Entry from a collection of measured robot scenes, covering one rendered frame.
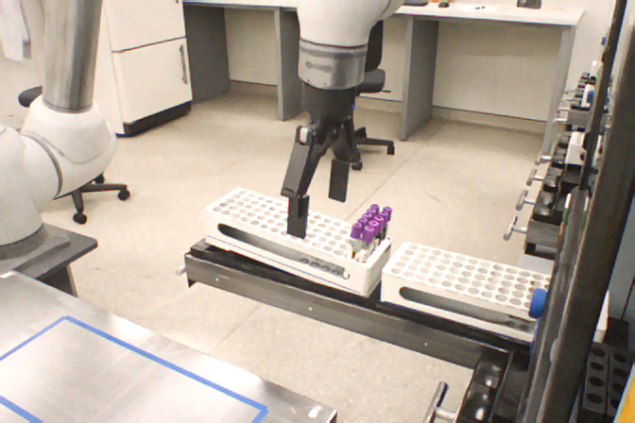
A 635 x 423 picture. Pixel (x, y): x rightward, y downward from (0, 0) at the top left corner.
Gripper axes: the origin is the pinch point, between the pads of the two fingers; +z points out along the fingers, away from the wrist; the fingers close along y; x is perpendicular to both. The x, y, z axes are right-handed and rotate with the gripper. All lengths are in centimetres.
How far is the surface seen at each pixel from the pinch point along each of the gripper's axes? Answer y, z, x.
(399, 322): 6.9, 9.4, 17.5
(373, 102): -350, 98, -122
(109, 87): -200, 80, -263
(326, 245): 3.1, 3.7, 3.3
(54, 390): 39.6, 10.4, -13.5
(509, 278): -2.5, 2.4, 29.7
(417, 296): 0.8, 8.7, 18.0
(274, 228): 3.1, 3.7, -5.9
